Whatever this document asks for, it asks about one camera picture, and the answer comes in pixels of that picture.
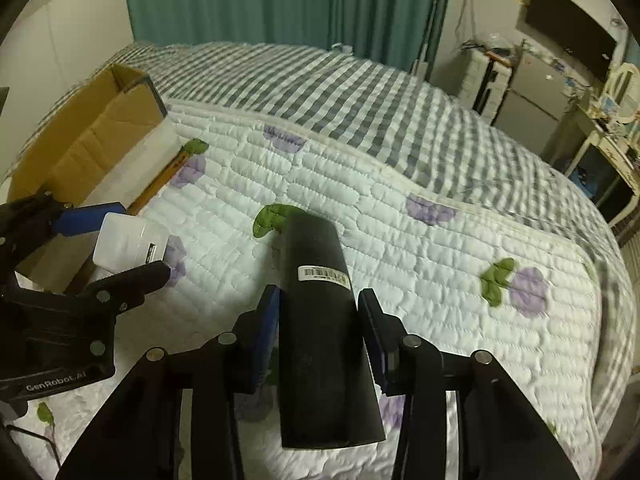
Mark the grey gingham blanket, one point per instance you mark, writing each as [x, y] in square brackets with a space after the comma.
[350, 95]

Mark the black cylinder with label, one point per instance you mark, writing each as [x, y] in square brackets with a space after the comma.
[320, 345]

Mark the black wall television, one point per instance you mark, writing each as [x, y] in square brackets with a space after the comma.
[570, 30]

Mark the brown cardboard box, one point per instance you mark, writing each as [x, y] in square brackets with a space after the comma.
[85, 145]

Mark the white charger adapter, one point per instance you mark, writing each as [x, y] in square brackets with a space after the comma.
[122, 242]

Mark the clear plastic bag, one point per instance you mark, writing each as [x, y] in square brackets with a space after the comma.
[495, 45]

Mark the white floral quilt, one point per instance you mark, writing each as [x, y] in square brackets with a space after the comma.
[425, 285]

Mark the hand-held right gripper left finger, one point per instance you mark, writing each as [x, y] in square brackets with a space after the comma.
[267, 332]

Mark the green curtain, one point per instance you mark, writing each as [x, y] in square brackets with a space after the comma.
[390, 10]
[225, 5]

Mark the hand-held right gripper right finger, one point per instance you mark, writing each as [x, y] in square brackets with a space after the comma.
[372, 342]

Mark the white dressing table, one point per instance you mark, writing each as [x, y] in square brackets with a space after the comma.
[612, 152]

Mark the white flat mop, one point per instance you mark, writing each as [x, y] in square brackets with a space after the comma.
[420, 62]

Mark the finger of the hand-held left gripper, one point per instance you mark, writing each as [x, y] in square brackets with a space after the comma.
[87, 217]
[135, 282]

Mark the oval white-framed mirror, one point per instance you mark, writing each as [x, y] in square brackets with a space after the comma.
[622, 92]

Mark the silver small fridge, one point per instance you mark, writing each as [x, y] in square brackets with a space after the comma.
[532, 105]

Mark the white ribbed suitcase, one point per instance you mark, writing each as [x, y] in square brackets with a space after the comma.
[482, 82]

